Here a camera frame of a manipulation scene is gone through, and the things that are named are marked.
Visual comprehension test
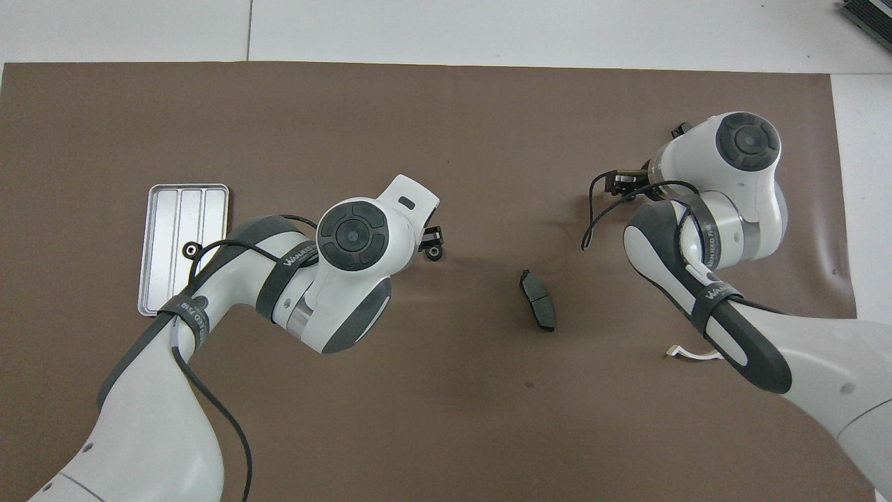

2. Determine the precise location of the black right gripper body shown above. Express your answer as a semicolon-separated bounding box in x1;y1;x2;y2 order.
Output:
603;169;660;204

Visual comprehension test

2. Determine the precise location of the silver metal tray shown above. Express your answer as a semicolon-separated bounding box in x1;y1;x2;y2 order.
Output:
138;183;231;318

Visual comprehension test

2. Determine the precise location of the brown table mat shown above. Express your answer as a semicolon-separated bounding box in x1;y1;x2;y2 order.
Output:
0;61;875;502

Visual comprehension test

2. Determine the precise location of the dark grey ribbed device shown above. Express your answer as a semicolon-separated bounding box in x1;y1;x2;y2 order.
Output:
838;0;892;53

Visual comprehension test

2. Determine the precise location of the white curved plastic bracket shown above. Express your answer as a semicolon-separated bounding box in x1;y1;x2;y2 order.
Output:
666;344;725;361

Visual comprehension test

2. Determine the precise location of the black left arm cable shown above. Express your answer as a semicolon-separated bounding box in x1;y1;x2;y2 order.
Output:
171;213;323;502

